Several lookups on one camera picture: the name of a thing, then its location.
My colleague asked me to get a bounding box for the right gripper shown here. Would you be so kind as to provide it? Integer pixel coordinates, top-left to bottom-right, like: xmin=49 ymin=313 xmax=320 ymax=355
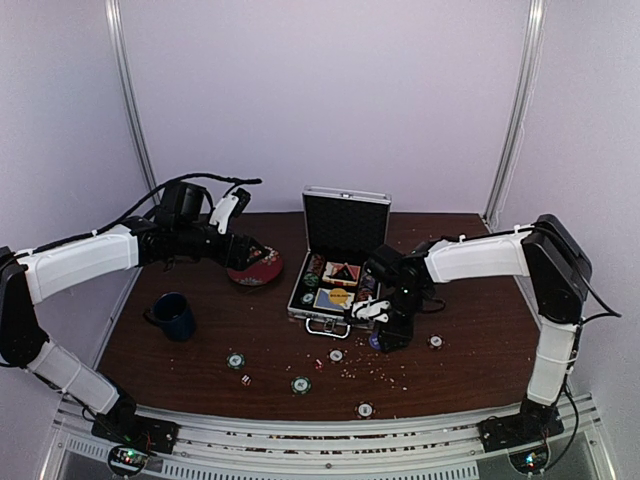
xmin=377 ymin=287 xmax=427 ymax=354

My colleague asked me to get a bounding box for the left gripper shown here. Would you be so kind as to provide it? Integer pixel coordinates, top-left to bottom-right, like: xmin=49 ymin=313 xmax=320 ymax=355
xmin=174 ymin=222 xmax=267 ymax=271

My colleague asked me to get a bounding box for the purple small blind button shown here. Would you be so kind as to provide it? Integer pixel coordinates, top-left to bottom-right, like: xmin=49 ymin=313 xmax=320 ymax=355
xmin=369 ymin=335 xmax=380 ymax=350

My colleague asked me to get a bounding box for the triangular dealer button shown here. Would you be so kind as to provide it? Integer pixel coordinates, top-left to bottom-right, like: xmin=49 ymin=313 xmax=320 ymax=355
xmin=332 ymin=264 xmax=359 ymax=284

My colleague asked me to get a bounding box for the red card deck box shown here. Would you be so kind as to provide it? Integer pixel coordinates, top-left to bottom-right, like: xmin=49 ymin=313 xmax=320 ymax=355
xmin=322 ymin=261 xmax=361 ymax=287

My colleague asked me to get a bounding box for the aluminium poker case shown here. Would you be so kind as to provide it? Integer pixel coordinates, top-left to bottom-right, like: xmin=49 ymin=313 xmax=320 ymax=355
xmin=287 ymin=186 xmax=392 ymax=339

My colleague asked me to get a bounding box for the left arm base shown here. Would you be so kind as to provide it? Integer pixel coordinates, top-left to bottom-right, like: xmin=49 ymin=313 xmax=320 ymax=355
xmin=82 ymin=399 xmax=179 ymax=479

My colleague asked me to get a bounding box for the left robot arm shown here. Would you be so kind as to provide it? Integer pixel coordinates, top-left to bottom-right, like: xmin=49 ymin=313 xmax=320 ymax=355
xmin=1 ymin=217 xmax=260 ymax=444

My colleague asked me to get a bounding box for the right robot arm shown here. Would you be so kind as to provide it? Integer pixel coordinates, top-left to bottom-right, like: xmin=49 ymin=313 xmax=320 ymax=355
xmin=367 ymin=214 xmax=592 ymax=442

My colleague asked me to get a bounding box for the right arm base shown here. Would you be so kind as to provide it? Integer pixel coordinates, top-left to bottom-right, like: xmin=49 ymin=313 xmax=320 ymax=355
xmin=477 ymin=398 xmax=565 ymax=476

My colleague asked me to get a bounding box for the red white chip right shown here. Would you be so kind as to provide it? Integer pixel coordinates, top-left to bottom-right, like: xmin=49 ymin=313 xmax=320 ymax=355
xmin=427 ymin=335 xmax=444 ymax=350

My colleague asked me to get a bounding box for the red white chip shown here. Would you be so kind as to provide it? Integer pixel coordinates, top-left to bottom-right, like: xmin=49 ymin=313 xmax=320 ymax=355
xmin=427 ymin=335 xmax=444 ymax=350
xmin=354 ymin=402 xmax=375 ymax=419

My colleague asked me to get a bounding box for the white chip centre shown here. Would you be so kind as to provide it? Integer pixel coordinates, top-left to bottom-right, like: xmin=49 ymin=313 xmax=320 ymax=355
xmin=328 ymin=349 xmax=344 ymax=363

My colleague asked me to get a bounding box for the purple chip stack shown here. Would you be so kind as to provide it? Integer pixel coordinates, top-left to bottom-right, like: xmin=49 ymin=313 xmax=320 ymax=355
xmin=355 ymin=272 xmax=379 ymax=302

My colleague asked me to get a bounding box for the yellow big blind button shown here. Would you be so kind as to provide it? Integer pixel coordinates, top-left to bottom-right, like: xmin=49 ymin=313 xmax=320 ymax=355
xmin=328 ymin=288 xmax=350 ymax=305

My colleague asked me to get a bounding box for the red white chip front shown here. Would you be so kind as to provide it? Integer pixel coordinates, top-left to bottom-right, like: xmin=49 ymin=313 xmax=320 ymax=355
xmin=354 ymin=402 xmax=375 ymax=419

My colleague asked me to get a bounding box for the dark blue mug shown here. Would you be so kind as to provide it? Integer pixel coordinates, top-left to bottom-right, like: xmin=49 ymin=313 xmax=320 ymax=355
xmin=143 ymin=292 xmax=196 ymax=342

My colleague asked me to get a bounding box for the blue card deck box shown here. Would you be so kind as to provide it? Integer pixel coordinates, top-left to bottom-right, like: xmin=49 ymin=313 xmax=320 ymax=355
xmin=313 ymin=288 xmax=355 ymax=311

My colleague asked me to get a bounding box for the green chip centre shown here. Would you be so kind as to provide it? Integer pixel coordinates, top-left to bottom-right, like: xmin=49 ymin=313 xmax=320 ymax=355
xmin=290 ymin=376 xmax=312 ymax=395

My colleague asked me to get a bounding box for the green chip stack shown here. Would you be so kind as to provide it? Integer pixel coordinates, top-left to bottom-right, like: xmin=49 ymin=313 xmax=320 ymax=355
xmin=302 ymin=272 xmax=320 ymax=293

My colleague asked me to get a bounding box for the red floral plate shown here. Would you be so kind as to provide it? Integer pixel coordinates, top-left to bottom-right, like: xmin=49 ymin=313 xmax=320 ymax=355
xmin=227 ymin=246 xmax=284 ymax=287

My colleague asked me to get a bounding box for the orange black chip stack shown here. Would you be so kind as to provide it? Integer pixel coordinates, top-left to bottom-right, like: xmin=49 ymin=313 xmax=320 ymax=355
xmin=303 ymin=253 xmax=325 ymax=277

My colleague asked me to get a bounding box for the green chip left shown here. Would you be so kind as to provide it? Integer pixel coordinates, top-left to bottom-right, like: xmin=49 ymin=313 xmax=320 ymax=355
xmin=226 ymin=352 xmax=246 ymax=370

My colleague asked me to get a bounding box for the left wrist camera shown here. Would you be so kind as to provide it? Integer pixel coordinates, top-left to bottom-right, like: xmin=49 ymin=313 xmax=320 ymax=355
xmin=157 ymin=181 xmax=251 ymax=236

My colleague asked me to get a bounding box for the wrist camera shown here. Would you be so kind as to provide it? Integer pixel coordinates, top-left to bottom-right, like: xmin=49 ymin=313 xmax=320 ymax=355
xmin=157 ymin=181 xmax=251 ymax=236
xmin=345 ymin=244 xmax=403 ymax=325

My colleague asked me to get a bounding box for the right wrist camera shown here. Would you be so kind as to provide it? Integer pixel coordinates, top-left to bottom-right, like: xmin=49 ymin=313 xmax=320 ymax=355
xmin=345 ymin=244 xmax=403 ymax=325

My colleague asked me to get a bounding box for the left aluminium frame post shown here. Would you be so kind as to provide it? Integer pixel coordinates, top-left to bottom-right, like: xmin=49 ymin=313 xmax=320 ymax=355
xmin=104 ymin=0 xmax=158 ymax=193

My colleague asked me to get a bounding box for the aluminium frame post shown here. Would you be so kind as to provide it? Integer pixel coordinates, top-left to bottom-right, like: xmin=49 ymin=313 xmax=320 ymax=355
xmin=104 ymin=0 xmax=158 ymax=193
xmin=483 ymin=0 xmax=548 ymax=230

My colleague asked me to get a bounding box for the aluminium front rail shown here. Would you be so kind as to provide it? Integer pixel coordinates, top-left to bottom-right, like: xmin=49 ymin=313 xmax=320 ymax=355
xmin=35 ymin=394 xmax=622 ymax=479

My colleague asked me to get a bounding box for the right aluminium frame post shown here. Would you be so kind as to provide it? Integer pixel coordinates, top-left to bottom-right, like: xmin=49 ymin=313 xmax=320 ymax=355
xmin=483 ymin=0 xmax=548 ymax=230

